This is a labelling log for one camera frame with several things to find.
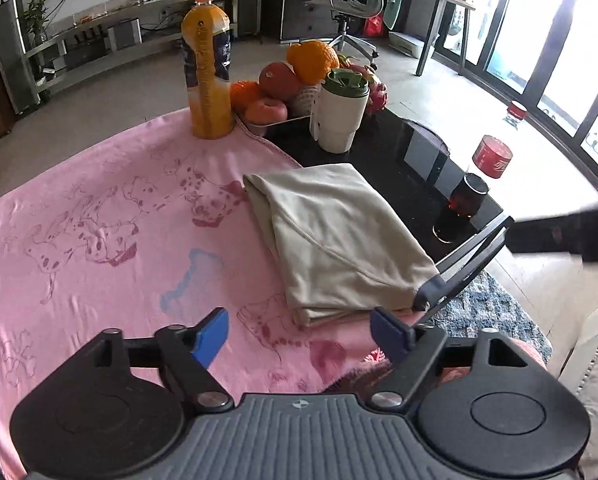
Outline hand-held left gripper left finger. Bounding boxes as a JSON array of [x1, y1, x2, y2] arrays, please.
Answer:
[[92, 308, 232, 409]]

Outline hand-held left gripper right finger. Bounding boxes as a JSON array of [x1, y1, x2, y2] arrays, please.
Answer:
[[369, 306, 524, 409]]

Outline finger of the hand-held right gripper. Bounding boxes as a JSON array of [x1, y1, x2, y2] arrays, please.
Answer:
[[435, 215, 514, 281], [413, 232, 508, 322]]

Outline cream sweatshirt with navy trim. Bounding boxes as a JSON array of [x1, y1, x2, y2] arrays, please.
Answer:
[[242, 162, 441, 327]]

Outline cola bottle with red label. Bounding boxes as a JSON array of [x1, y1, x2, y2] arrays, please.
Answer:
[[433, 135, 514, 245]]

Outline blue grey patterned rug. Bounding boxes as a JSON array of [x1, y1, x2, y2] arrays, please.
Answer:
[[419, 270, 554, 361]]

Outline black glass table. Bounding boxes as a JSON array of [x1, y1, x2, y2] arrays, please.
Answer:
[[264, 105, 506, 261]]

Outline red capped container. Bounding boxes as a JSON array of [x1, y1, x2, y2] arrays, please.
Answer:
[[502, 100, 530, 131]]

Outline white cup with green lid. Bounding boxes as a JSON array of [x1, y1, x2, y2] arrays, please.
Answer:
[[310, 69, 371, 154]]

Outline pink dragon fruit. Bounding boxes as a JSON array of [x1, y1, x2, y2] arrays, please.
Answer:
[[339, 55, 390, 114]]

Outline pink printed blanket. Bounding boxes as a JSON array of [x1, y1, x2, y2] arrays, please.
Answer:
[[0, 107, 547, 480]]

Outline glass sliding doors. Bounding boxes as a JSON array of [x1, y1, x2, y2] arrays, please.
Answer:
[[434, 0, 598, 184]]

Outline white box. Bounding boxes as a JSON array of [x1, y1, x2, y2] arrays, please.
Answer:
[[389, 30, 435, 59]]

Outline metal fruit tray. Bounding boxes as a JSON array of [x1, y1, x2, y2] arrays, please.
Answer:
[[234, 107, 313, 139]]

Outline fruit in white foam net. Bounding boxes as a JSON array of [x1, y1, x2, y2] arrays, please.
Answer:
[[286, 85, 323, 116]]

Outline orange juice bottle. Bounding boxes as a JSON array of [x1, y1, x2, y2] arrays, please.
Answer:
[[180, 0, 234, 140]]

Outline red apple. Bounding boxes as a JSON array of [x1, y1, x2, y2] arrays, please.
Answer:
[[259, 61, 303, 101], [244, 97, 289, 124]]

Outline red bag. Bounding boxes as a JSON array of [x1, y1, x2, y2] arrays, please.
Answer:
[[363, 14, 386, 39]]

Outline small tangerine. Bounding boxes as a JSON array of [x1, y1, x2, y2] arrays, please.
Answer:
[[229, 81, 263, 111]]

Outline grey desk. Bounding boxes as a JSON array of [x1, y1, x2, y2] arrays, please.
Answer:
[[399, 0, 478, 77]]

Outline dark drawer cabinet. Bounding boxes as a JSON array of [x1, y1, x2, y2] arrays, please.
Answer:
[[263, 0, 341, 44]]

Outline small grey speaker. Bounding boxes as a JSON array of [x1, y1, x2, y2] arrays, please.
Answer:
[[108, 18, 143, 52]]

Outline grey television stand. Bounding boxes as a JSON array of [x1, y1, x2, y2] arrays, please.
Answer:
[[24, 0, 240, 99]]

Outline green potted plant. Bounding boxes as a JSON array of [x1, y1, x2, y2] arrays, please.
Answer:
[[22, 0, 50, 46]]

